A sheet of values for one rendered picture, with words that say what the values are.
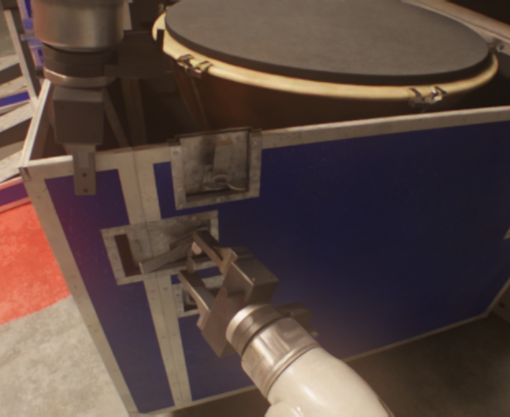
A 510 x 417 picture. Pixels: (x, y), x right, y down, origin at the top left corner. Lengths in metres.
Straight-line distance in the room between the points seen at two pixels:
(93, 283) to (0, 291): 1.13
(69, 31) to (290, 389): 0.42
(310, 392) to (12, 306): 1.41
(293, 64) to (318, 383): 0.52
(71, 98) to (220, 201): 0.27
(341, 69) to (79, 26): 0.46
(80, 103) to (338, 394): 0.39
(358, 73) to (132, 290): 0.54
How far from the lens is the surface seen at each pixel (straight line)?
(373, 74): 0.74
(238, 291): 0.49
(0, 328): 1.67
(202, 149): 0.54
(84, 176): 0.52
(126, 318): 0.76
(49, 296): 1.68
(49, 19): 0.43
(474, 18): 1.41
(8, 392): 1.51
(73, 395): 1.42
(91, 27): 0.42
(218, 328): 0.55
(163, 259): 0.61
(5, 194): 2.11
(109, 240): 0.61
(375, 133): 0.63
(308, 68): 0.72
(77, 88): 0.44
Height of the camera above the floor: 1.22
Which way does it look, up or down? 40 degrees down
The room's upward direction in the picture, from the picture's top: 3 degrees clockwise
